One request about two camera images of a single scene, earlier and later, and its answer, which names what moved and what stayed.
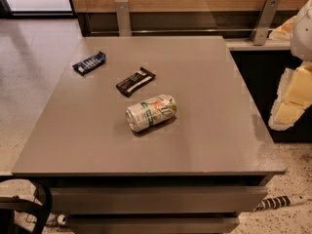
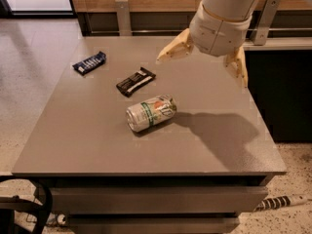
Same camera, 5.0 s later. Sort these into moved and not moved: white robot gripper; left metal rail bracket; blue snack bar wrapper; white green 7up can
Moved: white robot gripper
Not moved: left metal rail bracket; blue snack bar wrapper; white green 7up can
